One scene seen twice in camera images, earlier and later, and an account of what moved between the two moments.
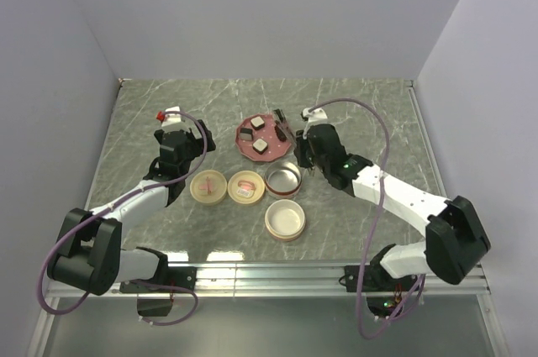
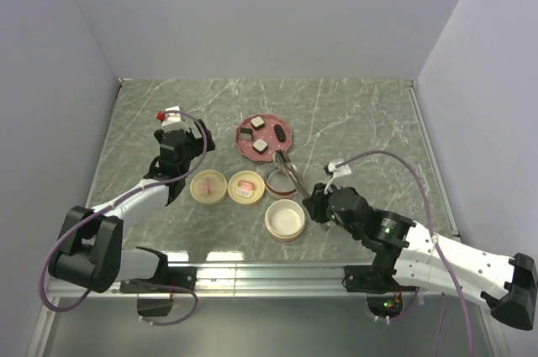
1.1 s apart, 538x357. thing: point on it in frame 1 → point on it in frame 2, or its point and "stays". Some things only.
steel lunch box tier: [282, 180] stays
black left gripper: [198, 143] stays
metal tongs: [288, 131] → [282, 160]
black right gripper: [302, 143] → [314, 203]
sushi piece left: [245, 133] stays
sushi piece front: [260, 145] stays
